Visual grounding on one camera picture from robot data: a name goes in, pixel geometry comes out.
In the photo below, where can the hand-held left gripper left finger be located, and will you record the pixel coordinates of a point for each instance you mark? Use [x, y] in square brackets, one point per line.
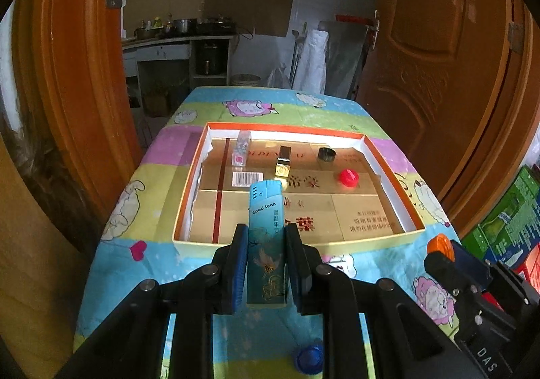
[239, 273]

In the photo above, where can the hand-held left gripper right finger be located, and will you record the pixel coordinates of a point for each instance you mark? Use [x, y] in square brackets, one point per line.
[297, 277]

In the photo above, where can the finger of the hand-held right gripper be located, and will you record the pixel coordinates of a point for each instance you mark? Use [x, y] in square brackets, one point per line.
[468, 258]
[441, 265]

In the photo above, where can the deep orange bottle cap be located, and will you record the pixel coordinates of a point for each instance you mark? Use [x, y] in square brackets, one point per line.
[438, 243]

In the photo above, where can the teal lighter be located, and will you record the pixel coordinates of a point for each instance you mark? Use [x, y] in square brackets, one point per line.
[268, 235]

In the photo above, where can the shallow cream box tray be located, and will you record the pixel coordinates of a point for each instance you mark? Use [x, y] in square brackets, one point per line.
[363, 245]

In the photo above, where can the blue bottle cap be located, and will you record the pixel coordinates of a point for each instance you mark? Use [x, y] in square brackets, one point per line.
[308, 358]

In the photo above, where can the red bottle cap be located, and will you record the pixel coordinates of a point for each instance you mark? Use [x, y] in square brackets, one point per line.
[349, 177]

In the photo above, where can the black and gold lighter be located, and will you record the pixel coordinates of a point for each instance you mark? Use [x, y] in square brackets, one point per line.
[283, 164]

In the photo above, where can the black bottle cap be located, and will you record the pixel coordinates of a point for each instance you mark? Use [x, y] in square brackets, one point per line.
[326, 154]

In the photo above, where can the clear pink lighter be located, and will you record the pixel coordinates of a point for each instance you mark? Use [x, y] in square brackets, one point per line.
[241, 147]

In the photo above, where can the green drink carton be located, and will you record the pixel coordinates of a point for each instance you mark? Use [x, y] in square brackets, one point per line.
[510, 218]

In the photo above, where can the red carton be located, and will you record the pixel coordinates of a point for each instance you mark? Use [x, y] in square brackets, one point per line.
[531, 263]

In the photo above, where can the flattened cardboard liner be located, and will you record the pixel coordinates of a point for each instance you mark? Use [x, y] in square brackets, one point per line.
[358, 210]

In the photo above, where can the cartoon sheep printed tablecloth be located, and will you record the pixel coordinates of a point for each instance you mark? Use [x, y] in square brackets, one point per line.
[139, 210]

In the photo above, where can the white bucket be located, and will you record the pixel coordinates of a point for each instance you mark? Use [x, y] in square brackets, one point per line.
[244, 80]

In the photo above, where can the clear plastic bag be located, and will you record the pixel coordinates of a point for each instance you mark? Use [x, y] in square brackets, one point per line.
[278, 77]

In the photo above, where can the light wooden panel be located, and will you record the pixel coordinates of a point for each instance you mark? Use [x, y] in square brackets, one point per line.
[38, 235]

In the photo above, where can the white sack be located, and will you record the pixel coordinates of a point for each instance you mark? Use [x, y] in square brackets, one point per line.
[312, 62]

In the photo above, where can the black cooker pot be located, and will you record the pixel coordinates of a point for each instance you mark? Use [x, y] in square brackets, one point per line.
[211, 58]

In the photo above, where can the brown wooden door leaf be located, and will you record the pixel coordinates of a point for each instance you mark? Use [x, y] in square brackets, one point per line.
[422, 45]

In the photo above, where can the leaning glass pane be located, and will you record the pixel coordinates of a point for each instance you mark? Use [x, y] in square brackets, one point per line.
[346, 58]

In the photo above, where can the kitchen counter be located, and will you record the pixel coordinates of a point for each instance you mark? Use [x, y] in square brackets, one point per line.
[164, 52]

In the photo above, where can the black stove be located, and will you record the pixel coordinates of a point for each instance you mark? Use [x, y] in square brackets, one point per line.
[217, 27]

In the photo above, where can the steel pot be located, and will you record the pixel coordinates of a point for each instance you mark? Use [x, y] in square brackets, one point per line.
[185, 26]

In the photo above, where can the red paper strip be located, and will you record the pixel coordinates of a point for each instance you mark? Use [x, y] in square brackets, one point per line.
[354, 18]

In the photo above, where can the orange wooden door frame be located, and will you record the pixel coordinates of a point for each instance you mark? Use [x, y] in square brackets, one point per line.
[498, 151]

